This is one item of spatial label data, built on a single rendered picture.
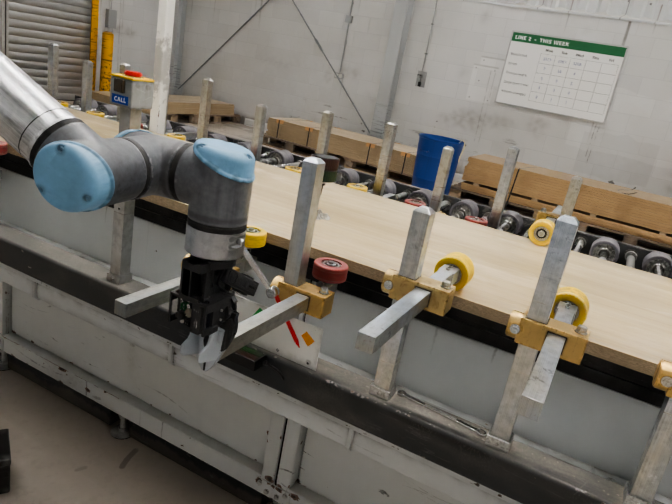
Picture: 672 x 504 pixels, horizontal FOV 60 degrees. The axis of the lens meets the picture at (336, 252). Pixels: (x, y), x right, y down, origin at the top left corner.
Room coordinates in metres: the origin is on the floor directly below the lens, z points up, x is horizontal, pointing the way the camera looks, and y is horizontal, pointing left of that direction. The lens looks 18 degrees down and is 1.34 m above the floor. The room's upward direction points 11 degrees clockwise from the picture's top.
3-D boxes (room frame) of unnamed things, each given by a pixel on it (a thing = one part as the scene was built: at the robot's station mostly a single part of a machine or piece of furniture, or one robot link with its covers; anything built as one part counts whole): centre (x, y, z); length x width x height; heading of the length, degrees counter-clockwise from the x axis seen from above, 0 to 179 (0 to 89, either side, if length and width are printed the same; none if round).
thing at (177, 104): (9.26, 3.04, 0.23); 2.41 x 0.77 x 0.17; 154
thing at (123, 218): (1.39, 0.54, 0.93); 0.05 x 0.05 x 0.45; 66
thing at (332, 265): (1.25, 0.01, 0.85); 0.08 x 0.08 x 0.11
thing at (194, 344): (0.85, 0.20, 0.86); 0.06 x 0.03 x 0.09; 156
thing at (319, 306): (1.18, 0.06, 0.85); 0.14 x 0.06 x 0.05; 66
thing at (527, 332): (0.97, -0.40, 0.95); 0.14 x 0.06 x 0.05; 66
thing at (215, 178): (0.85, 0.19, 1.14); 0.10 x 0.09 x 0.12; 74
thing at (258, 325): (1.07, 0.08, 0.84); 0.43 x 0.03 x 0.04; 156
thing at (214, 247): (0.84, 0.18, 1.05); 0.10 x 0.09 x 0.05; 66
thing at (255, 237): (1.38, 0.22, 0.85); 0.08 x 0.08 x 0.11
